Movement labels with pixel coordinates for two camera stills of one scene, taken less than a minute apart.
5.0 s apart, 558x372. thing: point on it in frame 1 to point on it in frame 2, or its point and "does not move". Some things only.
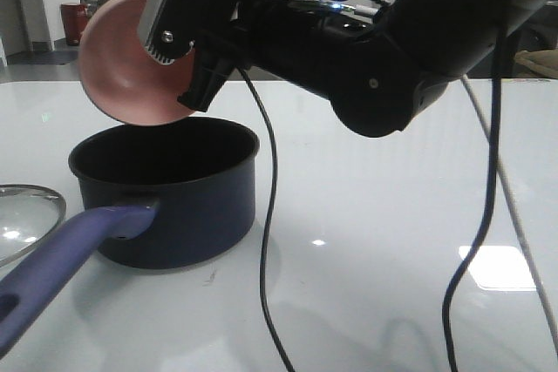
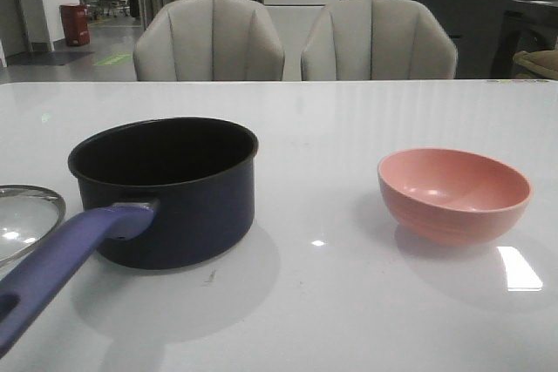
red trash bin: [74, 16] does not move
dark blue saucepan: [153, 195] does not move
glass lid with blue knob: [28, 213] does not move
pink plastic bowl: [119, 76] to [451, 198]
